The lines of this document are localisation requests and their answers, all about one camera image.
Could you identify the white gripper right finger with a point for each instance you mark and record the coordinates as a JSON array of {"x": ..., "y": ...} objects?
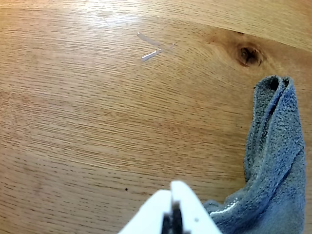
[{"x": 192, "y": 214}]

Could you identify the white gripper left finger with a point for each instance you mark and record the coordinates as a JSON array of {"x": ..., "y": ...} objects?
[{"x": 151, "y": 214}]

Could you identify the grey terry cleaning cloth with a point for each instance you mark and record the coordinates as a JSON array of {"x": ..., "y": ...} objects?
[{"x": 275, "y": 151}]

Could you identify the clear liquid spill streaks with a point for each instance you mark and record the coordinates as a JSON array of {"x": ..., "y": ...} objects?
[{"x": 148, "y": 56}]

